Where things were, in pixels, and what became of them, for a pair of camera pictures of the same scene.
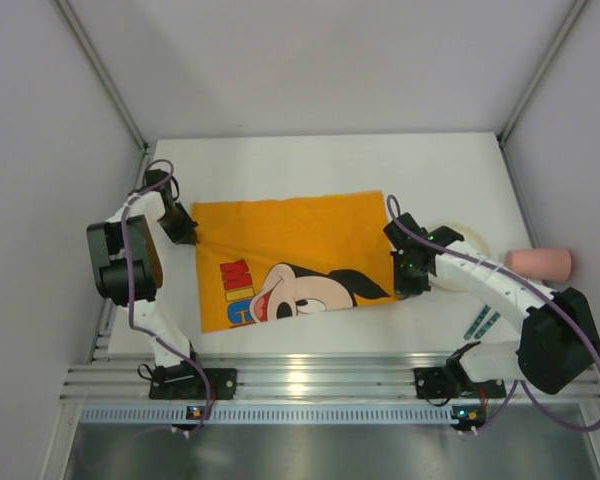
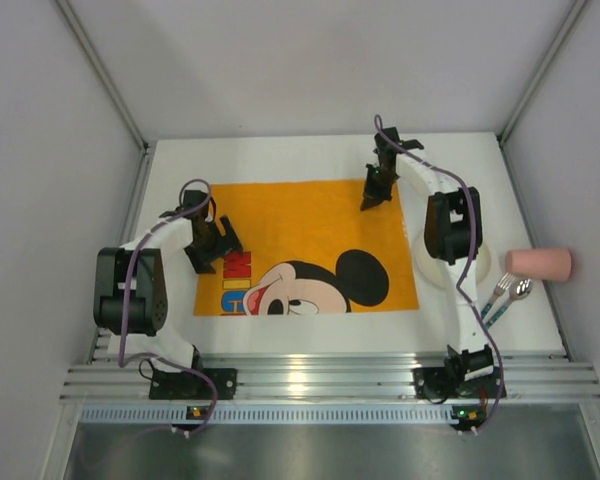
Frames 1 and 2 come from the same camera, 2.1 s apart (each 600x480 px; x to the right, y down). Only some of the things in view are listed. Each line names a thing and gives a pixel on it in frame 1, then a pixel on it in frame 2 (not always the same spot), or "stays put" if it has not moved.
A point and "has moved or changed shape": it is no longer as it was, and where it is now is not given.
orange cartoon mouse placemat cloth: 271,258 has moved or changed shape
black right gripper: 410,280 -> 377,188
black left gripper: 181,228 -> 212,245
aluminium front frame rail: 125,376 stays put
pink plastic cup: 543,264 stays put
